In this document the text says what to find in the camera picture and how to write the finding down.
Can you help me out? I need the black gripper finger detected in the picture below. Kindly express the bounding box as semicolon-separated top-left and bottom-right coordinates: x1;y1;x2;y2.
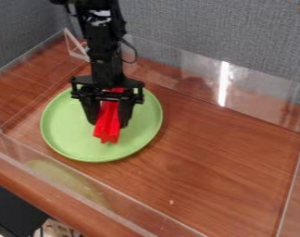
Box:
117;101;133;129
80;96;100;125

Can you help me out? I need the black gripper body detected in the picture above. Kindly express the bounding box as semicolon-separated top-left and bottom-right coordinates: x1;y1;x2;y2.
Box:
69;76;144;104

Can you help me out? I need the red cloth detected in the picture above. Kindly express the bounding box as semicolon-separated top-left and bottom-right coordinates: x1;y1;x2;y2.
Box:
91;86;125;144

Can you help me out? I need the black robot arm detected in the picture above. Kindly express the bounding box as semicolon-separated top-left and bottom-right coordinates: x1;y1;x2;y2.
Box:
48;0;144;129

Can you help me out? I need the green plate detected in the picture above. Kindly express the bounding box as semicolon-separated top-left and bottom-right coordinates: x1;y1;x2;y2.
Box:
40;89;163;163

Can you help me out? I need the black cable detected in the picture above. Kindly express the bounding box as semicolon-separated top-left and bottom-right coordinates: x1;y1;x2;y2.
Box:
117;37;139;65

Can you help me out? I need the clear acrylic corner bracket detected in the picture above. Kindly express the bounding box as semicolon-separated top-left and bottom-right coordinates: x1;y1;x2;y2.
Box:
63;28;89;62

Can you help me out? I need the clear acrylic enclosure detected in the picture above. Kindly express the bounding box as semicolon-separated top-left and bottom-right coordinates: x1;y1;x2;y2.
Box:
0;34;300;237

